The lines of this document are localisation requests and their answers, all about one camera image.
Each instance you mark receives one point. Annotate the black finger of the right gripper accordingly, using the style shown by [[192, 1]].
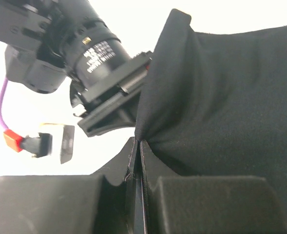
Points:
[[119, 111]]

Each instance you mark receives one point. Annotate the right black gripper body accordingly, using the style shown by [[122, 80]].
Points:
[[125, 79]]

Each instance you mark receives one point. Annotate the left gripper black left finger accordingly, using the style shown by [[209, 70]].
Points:
[[72, 204]]

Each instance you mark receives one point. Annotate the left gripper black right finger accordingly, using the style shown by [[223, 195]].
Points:
[[175, 204]]

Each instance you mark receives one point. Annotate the black t shirt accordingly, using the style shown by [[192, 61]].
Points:
[[217, 104]]

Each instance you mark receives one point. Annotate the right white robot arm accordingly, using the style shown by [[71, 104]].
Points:
[[51, 40]]

